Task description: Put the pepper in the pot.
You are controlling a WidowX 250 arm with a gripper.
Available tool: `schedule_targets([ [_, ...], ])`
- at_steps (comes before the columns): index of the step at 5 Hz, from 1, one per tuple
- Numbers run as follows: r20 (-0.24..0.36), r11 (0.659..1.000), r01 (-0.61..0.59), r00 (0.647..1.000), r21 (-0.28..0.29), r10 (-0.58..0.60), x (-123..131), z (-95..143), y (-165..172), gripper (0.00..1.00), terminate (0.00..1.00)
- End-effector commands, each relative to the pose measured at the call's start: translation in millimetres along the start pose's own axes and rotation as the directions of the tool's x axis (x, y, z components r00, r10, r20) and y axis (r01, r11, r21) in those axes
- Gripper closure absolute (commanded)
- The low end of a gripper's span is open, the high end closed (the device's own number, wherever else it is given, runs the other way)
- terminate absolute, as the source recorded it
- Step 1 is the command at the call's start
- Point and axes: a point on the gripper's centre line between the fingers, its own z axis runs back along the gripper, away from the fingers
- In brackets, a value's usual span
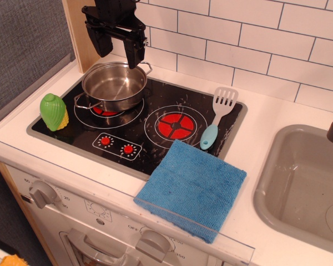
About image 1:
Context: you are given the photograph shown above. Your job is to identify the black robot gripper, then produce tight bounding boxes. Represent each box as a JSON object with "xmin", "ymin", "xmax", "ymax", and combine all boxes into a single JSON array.
[{"xmin": 82, "ymin": 1, "xmax": 147, "ymax": 69}]

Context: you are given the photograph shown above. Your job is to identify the green yellow toy corn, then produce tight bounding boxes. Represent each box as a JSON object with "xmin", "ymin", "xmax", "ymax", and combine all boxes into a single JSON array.
[{"xmin": 39, "ymin": 93, "xmax": 69, "ymax": 131}]

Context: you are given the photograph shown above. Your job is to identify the stainless steel pot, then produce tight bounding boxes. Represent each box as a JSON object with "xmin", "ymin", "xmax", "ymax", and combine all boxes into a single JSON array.
[{"xmin": 74, "ymin": 62, "xmax": 153, "ymax": 112}]

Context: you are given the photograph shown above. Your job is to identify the wooden side panel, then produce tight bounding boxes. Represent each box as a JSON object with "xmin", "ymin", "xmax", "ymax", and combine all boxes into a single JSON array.
[{"xmin": 62, "ymin": 0, "xmax": 100, "ymax": 73}]

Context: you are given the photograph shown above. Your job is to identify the black toy stovetop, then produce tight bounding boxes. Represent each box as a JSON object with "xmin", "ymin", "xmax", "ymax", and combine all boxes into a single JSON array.
[{"xmin": 26, "ymin": 76, "xmax": 248, "ymax": 181}]

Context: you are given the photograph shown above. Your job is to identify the left red stove knob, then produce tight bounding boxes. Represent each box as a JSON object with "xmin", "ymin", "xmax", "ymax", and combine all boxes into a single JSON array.
[{"xmin": 100, "ymin": 137, "xmax": 111, "ymax": 146}]

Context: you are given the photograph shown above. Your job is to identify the red stove knob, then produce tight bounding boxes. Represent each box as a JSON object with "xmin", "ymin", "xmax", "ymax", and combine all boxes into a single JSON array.
[
  {"xmin": 100, "ymin": 137, "xmax": 111, "ymax": 146},
  {"xmin": 123, "ymin": 145, "xmax": 134, "ymax": 155}
]

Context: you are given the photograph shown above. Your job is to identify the right red stove knob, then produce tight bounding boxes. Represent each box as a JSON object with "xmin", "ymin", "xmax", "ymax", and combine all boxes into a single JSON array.
[{"xmin": 123, "ymin": 145, "xmax": 134, "ymax": 155}]

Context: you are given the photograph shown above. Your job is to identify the blue folded cloth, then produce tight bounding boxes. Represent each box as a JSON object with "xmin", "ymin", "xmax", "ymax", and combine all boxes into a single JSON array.
[{"xmin": 134, "ymin": 140, "xmax": 247, "ymax": 243}]

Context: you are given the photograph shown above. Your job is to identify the grey timer knob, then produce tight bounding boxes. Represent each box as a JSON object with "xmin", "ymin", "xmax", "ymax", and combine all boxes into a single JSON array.
[{"xmin": 29, "ymin": 181, "xmax": 57, "ymax": 209}]

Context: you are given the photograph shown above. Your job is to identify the grey oven temperature knob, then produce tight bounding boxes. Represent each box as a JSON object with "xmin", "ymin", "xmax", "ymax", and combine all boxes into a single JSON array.
[{"xmin": 135, "ymin": 230, "xmax": 171, "ymax": 263}]

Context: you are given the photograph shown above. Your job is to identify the grey toy sink basin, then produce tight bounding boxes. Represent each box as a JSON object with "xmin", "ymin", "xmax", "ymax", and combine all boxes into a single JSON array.
[{"xmin": 254, "ymin": 125, "xmax": 333, "ymax": 253}]

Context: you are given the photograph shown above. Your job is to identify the orange object at corner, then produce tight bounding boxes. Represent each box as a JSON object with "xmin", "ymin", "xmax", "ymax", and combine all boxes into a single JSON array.
[{"xmin": 0, "ymin": 254, "xmax": 28, "ymax": 266}]

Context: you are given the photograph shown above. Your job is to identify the grey spatula with blue handle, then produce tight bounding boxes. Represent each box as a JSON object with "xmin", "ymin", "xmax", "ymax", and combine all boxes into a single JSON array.
[{"xmin": 200, "ymin": 87, "xmax": 239, "ymax": 150}]

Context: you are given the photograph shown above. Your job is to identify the grey oven door handle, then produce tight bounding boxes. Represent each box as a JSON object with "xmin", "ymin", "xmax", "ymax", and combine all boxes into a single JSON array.
[{"xmin": 66, "ymin": 229, "xmax": 142, "ymax": 265}]

